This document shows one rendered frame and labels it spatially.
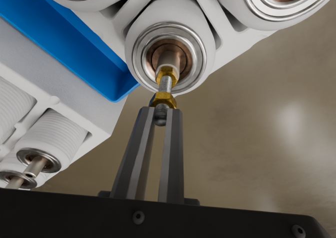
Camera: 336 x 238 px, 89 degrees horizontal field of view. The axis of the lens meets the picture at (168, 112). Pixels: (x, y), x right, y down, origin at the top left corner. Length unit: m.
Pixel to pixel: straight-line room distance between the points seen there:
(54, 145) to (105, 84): 0.16
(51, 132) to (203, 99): 0.38
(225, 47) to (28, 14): 0.36
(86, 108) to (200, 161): 0.52
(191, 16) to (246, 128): 0.51
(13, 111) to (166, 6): 0.31
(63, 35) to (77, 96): 0.13
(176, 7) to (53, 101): 0.29
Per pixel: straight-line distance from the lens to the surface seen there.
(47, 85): 0.39
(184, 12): 0.17
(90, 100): 0.41
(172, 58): 0.16
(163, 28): 0.17
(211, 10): 0.24
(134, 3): 0.25
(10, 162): 0.48
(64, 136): 0.38
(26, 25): 0.42
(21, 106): 0.41
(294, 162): 0.86
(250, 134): 0.66
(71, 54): 0.42
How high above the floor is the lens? 0.42
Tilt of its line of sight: 50 degrees down
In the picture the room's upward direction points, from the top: 174 degrees counter-clockwise
